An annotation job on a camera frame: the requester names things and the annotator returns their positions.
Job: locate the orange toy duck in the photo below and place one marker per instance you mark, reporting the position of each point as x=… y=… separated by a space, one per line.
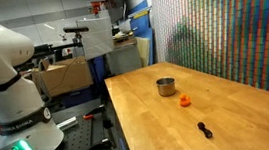
x=185 y=101

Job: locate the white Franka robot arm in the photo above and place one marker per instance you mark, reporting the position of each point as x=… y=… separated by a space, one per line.
x=1 y=55

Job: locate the small steel pot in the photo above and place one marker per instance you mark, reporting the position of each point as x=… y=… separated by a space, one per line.
x=166 y=87

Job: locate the black dumbbell-shaped toy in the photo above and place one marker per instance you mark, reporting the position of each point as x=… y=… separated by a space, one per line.
x=205 y=130

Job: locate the grey cabinet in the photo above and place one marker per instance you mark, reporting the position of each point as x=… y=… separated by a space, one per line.
x=124 y=59

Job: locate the pale yellow foam panel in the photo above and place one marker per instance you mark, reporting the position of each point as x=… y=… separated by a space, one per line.
x=143 y=52

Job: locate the blue board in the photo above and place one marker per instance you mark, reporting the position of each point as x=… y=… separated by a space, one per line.
x=140 y=22

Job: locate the blue storage bin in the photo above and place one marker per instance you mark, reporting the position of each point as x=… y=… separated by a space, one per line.
x=76 y=97

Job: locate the brown cardboard box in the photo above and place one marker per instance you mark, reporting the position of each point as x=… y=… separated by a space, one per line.
x=64 y=77

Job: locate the orange box on shelf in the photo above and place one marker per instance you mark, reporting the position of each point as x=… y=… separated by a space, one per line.
x=100 y=5

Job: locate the short aluminium extrusion bar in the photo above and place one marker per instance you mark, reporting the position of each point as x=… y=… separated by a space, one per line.
x=67 y=123

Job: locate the black perforated breadboard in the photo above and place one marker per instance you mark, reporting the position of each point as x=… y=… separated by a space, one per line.
x=77 y=138

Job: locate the black stereo camera bar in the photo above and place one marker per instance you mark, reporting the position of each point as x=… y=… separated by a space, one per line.
x=76 y=29

